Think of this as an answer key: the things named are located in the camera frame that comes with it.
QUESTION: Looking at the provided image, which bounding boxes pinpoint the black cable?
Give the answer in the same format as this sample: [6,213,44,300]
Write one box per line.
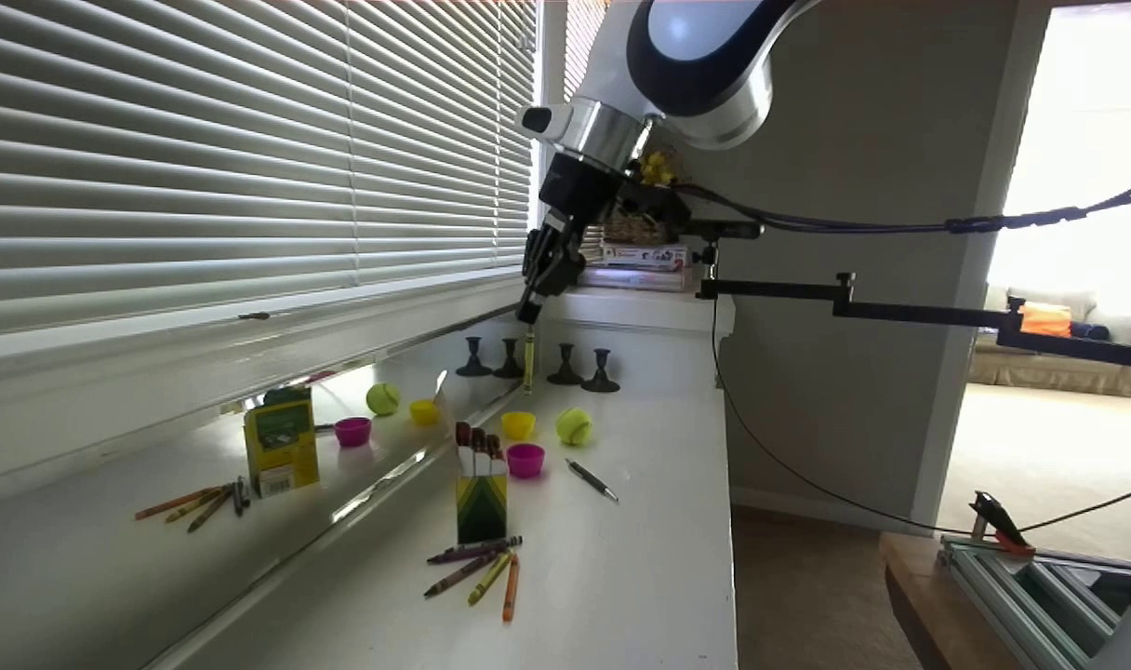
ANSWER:
[718,369,1131,540]

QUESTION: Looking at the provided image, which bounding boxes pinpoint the green yellow crayon box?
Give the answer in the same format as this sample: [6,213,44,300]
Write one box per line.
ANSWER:
[454,422,506,545]

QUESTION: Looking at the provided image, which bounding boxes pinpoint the orange object in background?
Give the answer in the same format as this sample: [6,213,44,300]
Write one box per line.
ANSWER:
[1020,303,1072,339]

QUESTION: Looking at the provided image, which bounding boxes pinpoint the white window blinds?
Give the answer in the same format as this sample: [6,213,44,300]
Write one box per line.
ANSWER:
[0,0,539,345]

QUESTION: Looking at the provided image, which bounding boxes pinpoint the black candle holder right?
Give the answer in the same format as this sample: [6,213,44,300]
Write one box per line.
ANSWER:
[584,345,622,394]

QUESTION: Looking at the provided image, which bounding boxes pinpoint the brown crayon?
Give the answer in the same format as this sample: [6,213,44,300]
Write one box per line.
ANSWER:
[424,551,497,601]

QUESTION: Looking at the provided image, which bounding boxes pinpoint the wooden side table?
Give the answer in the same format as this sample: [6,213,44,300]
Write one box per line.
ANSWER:
[879,530,1131,670]

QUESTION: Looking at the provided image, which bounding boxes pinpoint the olive yellow crayon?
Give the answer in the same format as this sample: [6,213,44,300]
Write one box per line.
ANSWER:
[468,551,518,606]

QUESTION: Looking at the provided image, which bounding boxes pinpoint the dark purple crayon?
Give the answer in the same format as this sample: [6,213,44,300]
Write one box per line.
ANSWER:
[424,537,526,566]

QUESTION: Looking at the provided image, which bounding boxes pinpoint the black candle holder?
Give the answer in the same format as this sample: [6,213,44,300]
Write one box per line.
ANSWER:
[547,342,579,389]
[584,345,622,394]

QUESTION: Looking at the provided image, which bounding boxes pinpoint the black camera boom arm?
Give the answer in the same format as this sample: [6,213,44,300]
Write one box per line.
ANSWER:
[683,219,1131,364]

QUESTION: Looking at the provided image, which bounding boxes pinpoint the yellow silicone cup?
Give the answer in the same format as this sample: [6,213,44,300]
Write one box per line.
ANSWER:
[497,409,535,443]

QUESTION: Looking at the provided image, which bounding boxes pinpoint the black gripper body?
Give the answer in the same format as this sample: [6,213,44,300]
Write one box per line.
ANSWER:
[539,152,622,235]

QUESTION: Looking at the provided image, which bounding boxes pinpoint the dark crayon near cups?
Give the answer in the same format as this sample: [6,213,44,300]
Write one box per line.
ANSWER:
[564,460,616,504]

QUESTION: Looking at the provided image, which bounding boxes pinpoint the yellow flowers in basket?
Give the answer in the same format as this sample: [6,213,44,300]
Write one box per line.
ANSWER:
[607,152,689,246]

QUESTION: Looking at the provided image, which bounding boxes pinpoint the black candle holder left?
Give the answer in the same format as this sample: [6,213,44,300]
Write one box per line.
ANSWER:
[547,342,579,389]

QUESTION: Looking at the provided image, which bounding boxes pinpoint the pink silicone cup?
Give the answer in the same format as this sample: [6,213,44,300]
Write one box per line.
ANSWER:
[506,443,543,481]

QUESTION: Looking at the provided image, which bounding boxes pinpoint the green silicone cup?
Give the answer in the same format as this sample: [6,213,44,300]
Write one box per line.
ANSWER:
[555,409,595,448]

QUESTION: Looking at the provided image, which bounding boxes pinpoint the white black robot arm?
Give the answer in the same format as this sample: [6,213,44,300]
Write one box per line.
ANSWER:
[518,0,817,323]

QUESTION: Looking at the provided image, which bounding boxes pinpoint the stacked books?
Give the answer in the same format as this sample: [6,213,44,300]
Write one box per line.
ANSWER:
[584,241,697,295]

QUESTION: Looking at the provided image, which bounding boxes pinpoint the orange crayon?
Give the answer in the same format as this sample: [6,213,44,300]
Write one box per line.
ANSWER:
[497,556,519,626]

